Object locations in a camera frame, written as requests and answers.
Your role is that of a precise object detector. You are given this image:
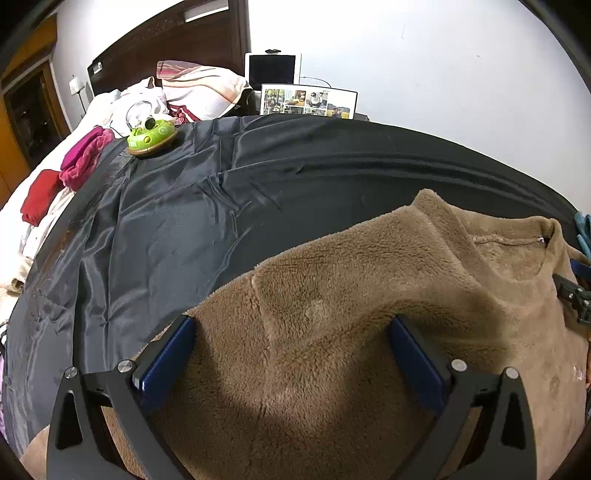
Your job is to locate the brown fleece sweater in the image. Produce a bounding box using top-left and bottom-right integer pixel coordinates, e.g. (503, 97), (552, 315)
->
(20, 187), (591, 480)

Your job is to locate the blue fleece garment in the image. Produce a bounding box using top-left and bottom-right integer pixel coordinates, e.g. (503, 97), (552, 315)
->
(574, 211), (591, 259)

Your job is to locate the white quilt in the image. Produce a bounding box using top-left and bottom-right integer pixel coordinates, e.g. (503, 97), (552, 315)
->
(0, 91), (122, 296)

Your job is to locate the black satin sheet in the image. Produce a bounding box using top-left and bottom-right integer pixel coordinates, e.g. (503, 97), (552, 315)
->
(2, 115), (577, 453)

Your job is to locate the red folded garment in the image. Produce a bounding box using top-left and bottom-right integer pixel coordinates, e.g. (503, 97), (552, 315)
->
(20, 169), (64, 227)

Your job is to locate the magenta folded garment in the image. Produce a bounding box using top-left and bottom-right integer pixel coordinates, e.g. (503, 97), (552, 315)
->
(59, 126), (114, 191)

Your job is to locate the green toy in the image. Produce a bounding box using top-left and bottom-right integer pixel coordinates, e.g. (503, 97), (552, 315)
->
(127, 117), (178, 156)

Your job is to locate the cream pink blanket pile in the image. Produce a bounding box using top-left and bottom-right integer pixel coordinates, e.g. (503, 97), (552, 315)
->
(87, 76), (173, 138)

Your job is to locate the wooden wardrobe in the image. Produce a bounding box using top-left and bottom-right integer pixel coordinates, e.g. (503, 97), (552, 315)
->
(1, 14), (58, 206)

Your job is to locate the white bedside lamp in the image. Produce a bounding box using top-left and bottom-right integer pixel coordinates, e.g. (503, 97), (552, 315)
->
(68, 76), (86, 113)

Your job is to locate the striped pink pillow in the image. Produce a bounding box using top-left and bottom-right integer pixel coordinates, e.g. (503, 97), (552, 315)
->
(156, 60), (252, 123)

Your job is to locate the white tablet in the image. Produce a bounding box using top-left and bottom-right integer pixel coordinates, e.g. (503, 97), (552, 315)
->
(245, 50), (301, 91)

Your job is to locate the dark wooden headboard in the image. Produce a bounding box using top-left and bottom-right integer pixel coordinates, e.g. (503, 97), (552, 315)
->
(87, 1), (249, 95)

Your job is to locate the photo collage frame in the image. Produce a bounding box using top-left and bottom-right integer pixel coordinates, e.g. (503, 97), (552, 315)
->
(259, 84), (358, 120)

